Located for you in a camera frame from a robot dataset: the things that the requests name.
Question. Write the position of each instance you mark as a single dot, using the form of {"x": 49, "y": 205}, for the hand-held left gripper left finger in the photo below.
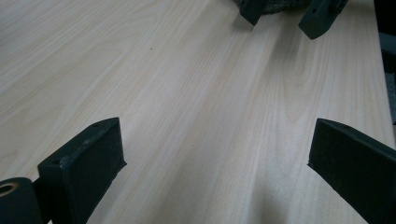
{"x": 84, "y": 174}

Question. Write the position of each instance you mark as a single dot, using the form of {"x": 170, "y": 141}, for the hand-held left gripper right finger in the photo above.
{"x": 358, "y": 171}

